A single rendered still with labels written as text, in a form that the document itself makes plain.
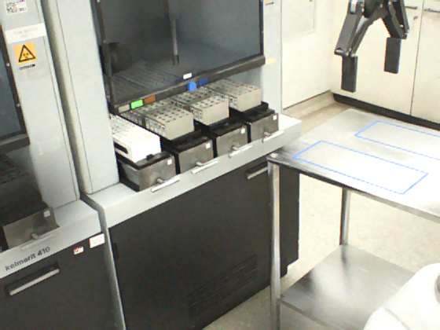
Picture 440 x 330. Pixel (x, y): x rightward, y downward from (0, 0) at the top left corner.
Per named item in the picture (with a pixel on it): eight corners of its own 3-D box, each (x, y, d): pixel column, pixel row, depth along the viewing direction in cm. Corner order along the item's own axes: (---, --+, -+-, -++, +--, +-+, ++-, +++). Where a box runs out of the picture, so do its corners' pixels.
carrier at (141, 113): (166, 118, 196) (164, 101, 193) (170, 119, 195) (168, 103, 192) (138, 128, 190) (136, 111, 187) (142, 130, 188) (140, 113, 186)
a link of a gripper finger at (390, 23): (368, 1, 106) (372, -5, 106) (387, 38, 114) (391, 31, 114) (386, 5, 103) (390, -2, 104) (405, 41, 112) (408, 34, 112)
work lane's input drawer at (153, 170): (38, 129, 216) (34, 106, 211) (71, 118, 223) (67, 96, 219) (148, 197, 166) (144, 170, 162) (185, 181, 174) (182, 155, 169)
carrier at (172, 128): (190, 128, 187) (188, 111, 184) (194, 130, 186) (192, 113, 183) (162, 140, 180) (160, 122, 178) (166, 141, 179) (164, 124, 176)
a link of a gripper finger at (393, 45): (386, 37, 113) (388, 36, 113) (383, 71, 116) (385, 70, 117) (399, 40, 111) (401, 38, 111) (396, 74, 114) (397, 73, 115)
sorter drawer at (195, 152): (75, 116, 224) (71, 95, 220) (105, 107, 232) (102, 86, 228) (188, 179, 174) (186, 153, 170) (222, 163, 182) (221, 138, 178)
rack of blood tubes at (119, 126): (86, 137, 190) (82, 120, 187) (111, 128, 195) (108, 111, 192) (134, 166, 169) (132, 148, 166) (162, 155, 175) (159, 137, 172)
